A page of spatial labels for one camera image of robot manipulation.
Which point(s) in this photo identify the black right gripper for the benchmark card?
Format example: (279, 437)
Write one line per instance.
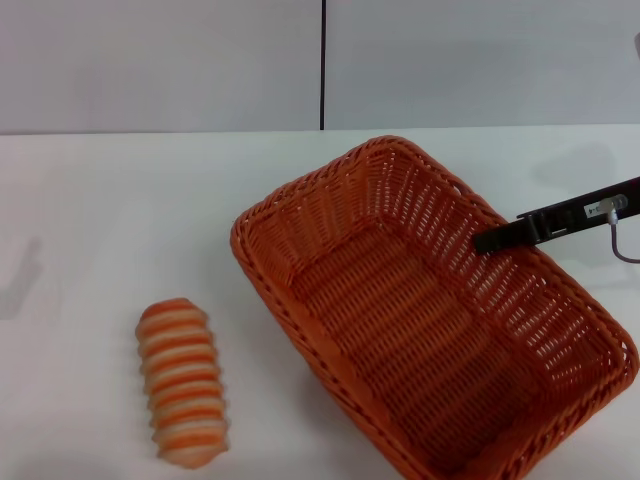
(570, 215)

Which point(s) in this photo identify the orange woven plastic basket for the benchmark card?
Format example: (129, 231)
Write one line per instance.
(400, 350)

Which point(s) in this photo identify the orange white striped bread roll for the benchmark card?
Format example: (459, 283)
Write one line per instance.
(182, 385)

